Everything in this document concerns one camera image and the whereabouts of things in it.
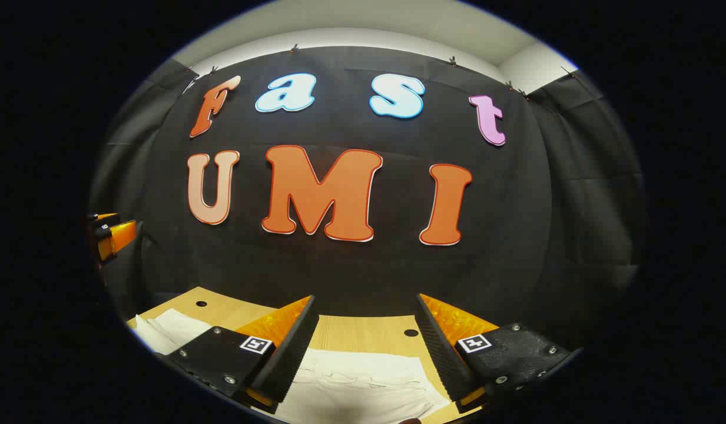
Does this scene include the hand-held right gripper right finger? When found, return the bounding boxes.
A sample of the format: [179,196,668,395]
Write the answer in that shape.
[414,293,584,413]

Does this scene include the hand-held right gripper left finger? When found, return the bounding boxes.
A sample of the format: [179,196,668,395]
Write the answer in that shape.
[164,294,320,415]

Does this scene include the white jeans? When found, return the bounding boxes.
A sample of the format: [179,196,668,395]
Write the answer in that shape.
[133,308,452,424]

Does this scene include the black backdrop cloth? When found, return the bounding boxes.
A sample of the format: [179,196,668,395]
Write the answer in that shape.
[89,46,643,354]

